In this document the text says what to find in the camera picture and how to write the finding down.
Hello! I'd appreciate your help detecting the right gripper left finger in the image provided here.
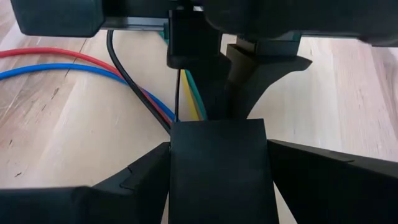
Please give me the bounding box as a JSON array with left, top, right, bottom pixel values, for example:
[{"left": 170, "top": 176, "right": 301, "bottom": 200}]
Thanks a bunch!
[{"left": 0, "top": 141, "right": 172, "bottom": 224}]

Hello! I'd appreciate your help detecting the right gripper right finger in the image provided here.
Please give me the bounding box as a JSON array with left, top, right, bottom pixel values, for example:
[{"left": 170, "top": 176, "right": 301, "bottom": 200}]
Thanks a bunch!
[{"left": 267, "top": 139, "right": 398, "bottom": 224}]

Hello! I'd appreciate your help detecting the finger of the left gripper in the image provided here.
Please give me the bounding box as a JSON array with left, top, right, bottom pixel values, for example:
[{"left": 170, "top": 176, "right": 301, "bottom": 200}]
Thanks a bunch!
[
  {"left": 225, "top": 30, "right": 313, "bottom": 121},
  {"left": 165, "top": 8, "right": 233, "bottom": 121}
]

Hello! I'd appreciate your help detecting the black duct cover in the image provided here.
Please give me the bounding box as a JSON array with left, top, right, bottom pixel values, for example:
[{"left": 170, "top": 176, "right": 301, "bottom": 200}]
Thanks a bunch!
[{"left": 169, "top": 118, "right": 280, "bottom": 224}]

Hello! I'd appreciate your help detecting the multicolour wire bundle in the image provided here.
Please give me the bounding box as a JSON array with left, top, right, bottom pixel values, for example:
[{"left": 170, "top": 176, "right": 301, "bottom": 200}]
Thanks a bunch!
[{"left": 0, "top": 29, "right": 209, "bottom": 135}]

